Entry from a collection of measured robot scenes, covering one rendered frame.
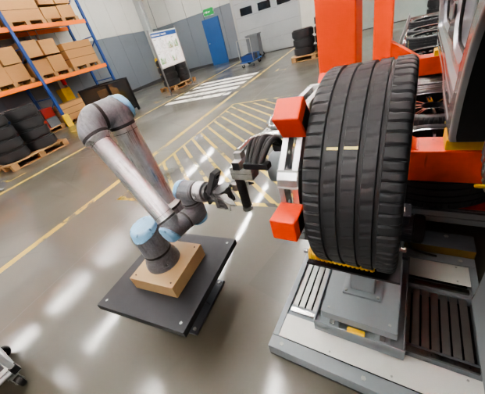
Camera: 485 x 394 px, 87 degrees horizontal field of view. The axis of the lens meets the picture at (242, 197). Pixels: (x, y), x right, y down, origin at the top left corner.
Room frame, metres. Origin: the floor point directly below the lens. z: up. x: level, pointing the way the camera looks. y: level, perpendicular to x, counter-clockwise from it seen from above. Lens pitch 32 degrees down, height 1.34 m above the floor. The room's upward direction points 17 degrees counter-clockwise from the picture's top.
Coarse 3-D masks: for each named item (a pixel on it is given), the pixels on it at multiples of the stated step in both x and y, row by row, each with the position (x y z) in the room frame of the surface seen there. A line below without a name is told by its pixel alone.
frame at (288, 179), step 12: (312, 84) 0.92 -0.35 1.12; (312, 96) 0.78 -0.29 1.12; (288, 144) 0.69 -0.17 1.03; (300, 144) 0.66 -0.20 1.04; (288, 156) 0.68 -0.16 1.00; (300, 156) 0.64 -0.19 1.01; (288, 168) 0.67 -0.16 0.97; (300, 168) 0.64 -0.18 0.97; (276, 180) 0.63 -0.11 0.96; (288, 180) 0.61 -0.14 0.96; (300, 180) 0.61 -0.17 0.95; (288, 192) 0.64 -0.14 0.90; (300, 192) 0.61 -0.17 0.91
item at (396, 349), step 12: (408, 264) 0.79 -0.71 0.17; (408, 276) 0.73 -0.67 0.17; (324, 288) 0.79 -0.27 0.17; (324, 324) 0.63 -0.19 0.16; (336, 324) 0.61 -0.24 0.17; (348, 336) 0.56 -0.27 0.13; (360, 336) 0.53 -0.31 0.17; (372, 336) 0.53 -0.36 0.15; (372, 348) 0.51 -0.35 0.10; (384, 348) 0.48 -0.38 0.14; (396, 348) 0.46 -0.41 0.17
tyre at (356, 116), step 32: (352, 64) 0.77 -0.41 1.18; (384, 64) 0.67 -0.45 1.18; (416, 64) 0.62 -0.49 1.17; (320, 96) 0.67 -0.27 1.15; (352, 96) 0.61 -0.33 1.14; (384, 96) 0.56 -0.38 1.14; (320, 128) 0.59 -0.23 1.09; (352, 128) 0.55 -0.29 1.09; (384, 128) 0.51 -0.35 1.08; (320, 160) 0.55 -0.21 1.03; (352, 160) 0.50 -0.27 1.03; (384, 160) 0.46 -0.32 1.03; (320, 192) 0.52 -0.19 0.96; (352, 192) 0.47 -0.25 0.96; (384, 192) 0.44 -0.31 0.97; (320, 224) 0.51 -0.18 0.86; (352, 224) 0.46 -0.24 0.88; (384, 224) 0.42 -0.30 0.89; (320, 256) 0.55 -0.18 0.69; (352, 256) 0.47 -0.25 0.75; (384, 256) 0.41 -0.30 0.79
